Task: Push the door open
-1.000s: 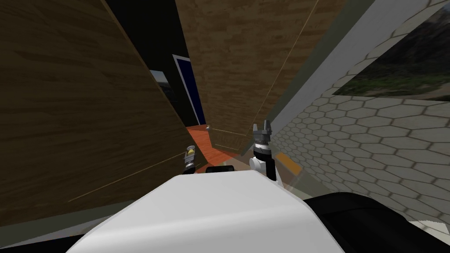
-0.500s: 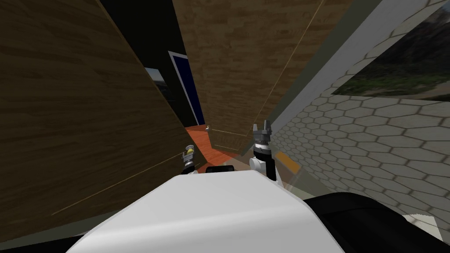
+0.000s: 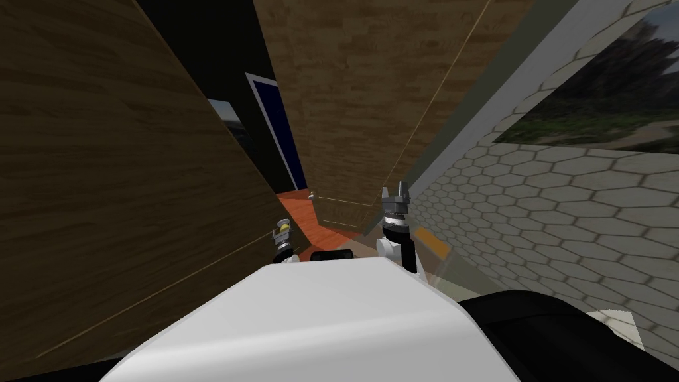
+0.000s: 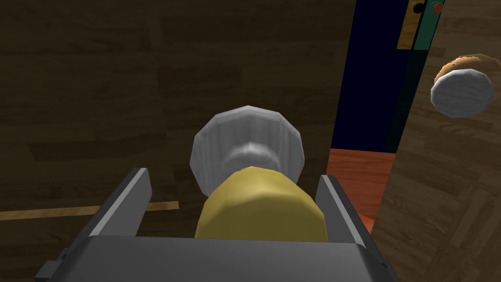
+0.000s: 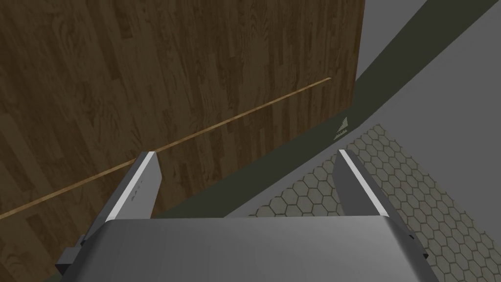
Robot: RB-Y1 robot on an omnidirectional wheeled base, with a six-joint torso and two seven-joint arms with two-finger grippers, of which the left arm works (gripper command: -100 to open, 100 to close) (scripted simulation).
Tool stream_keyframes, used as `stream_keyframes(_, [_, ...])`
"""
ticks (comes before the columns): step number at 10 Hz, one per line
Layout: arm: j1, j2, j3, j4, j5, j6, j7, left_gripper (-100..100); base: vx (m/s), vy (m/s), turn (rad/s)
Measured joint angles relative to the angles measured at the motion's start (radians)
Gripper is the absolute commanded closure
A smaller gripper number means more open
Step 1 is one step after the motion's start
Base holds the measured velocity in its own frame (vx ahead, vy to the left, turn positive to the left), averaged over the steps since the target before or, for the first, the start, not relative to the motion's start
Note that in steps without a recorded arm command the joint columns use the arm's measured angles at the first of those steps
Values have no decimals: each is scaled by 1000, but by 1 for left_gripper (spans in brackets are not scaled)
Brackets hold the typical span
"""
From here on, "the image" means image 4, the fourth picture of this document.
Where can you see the grey and brown door knob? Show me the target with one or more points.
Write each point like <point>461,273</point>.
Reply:
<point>464,92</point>

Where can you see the light brown wooden door leaf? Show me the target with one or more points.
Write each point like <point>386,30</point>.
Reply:
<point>442,184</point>

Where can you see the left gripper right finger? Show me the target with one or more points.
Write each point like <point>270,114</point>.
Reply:
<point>336,211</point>

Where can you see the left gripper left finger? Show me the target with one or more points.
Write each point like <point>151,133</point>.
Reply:
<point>129,203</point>

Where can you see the grey and yellow door knob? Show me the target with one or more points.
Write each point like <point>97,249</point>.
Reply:
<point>258,203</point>

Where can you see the dark brown wooden door leaf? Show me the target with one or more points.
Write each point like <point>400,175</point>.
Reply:
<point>78,86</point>

